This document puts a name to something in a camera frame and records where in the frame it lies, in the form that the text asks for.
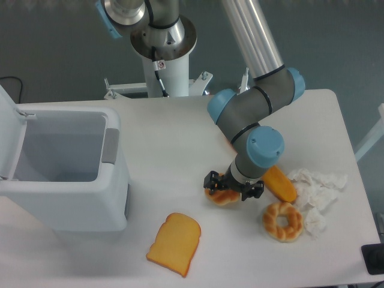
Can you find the small crumpled white tissue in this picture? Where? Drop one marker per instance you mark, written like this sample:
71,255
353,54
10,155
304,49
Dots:
314,222

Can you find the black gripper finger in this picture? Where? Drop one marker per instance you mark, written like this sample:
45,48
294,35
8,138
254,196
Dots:
213,181
254,190

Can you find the crumpled white tissue paper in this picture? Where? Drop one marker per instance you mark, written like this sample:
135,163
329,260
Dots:
315,189

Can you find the white trash bin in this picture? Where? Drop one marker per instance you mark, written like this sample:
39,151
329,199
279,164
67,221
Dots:
65,165

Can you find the round knotted bread roll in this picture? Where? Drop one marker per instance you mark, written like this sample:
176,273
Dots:
223,197

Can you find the ring shaped twisted bread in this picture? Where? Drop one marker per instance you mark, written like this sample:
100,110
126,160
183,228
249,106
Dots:
283,222

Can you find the long baguette bread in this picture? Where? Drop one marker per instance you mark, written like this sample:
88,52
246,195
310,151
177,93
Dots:
279,185

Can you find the black device at edge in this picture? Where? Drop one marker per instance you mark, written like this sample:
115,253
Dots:
373,258

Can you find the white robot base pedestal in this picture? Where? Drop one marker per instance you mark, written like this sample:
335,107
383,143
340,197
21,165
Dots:
164,78

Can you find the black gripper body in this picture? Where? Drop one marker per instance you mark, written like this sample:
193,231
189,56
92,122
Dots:
228,182

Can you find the white frame at right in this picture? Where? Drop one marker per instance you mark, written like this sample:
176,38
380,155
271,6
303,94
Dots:
371,138

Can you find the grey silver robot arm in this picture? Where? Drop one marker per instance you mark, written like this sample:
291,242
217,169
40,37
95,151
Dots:
164,38

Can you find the toast bread slice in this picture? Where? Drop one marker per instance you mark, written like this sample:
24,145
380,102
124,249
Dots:
175,243

